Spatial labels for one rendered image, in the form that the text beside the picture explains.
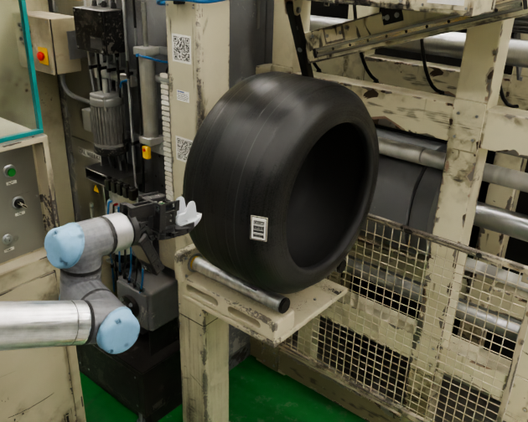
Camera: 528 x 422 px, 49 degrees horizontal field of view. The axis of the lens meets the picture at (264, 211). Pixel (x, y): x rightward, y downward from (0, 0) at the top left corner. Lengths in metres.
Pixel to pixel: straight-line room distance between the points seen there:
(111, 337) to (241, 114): 0.63
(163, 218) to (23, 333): 0.37
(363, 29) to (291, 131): 0.52
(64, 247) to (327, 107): 0.69
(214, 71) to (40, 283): 0.83
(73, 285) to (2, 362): 0.86
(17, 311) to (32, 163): 0.89
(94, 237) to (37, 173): 0.76
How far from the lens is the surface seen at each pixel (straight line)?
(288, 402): 2.60
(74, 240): 1.07
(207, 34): 1.62
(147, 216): 1.18
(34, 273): 1.87
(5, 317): 0.95
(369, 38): 1.73
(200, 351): 2.03
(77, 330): 1.00
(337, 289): 1.83
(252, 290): 1.59
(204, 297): 1.74
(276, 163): 1.30
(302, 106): 1.36
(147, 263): 1.23
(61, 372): 2.10
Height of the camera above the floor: 1.78
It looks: 25 degrees down
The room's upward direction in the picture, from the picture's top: 2 degrees clockwise
